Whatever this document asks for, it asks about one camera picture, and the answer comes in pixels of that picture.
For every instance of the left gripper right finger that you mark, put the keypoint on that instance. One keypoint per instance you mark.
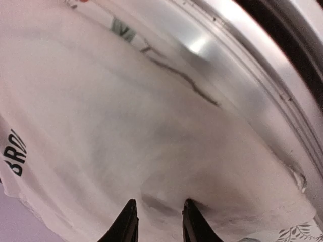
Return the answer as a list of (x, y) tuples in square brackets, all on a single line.
[(195, 226)]

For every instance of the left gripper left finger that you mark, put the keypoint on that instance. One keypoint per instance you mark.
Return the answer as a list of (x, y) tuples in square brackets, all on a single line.
[(125, 226)]

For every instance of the white green raglan t-shirt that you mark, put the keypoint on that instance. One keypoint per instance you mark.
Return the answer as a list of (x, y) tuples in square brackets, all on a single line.
[(88, 122)]

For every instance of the floral patterned table mat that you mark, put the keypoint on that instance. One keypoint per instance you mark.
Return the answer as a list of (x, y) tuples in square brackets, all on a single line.
[(146, 25)]

